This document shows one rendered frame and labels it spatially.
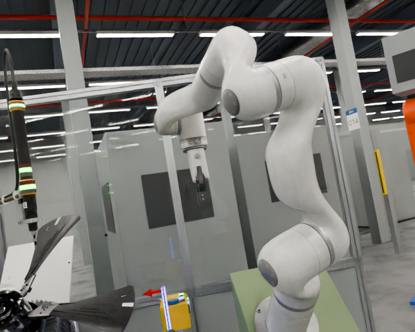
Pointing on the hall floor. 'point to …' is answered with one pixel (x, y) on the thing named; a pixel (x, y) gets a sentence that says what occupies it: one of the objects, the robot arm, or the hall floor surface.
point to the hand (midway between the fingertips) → (202, 198)
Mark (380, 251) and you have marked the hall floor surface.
